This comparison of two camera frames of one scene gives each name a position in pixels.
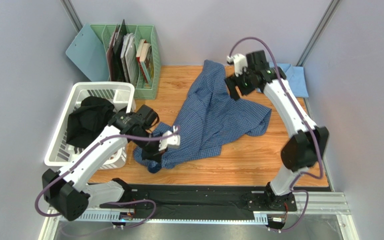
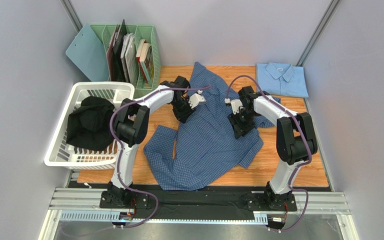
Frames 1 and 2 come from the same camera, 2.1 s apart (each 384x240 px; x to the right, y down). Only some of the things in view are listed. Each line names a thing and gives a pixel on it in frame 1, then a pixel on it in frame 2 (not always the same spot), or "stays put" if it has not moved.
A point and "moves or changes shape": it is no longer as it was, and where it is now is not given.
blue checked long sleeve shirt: x=211 y=118 moves or changes shape
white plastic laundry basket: x=121 y=94 stays put
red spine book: x=138 y=60 stays put
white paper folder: x=128 y=59 stays put
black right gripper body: x=235 y=84 to x=239 y=126
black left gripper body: x=149 y=147 to x=182 y=108
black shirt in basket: x=93 y=114 stays put
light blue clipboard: x=88 y=52 stays put
